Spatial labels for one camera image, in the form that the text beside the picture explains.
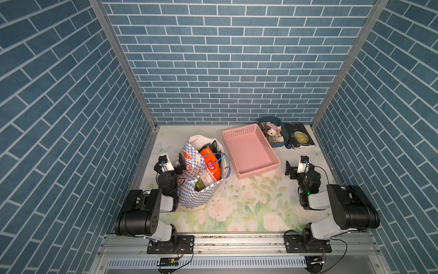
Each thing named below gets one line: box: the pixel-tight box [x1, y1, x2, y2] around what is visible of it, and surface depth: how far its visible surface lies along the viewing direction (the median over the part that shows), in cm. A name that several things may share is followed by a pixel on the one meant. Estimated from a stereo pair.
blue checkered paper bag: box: [177, 134, 231, 210], surface depth 78 cm
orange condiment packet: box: [199, 147, 221, 187], surface depth 77 cm
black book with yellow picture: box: [281, 122, 316, 149], surface depth 114 cm
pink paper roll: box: [266, 128, 277, 137], surface depth 111 cm
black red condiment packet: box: [203, 139, 218, 154], surface depth 84 cm
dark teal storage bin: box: [257, 116, 290, 148], surface depth 114 cm
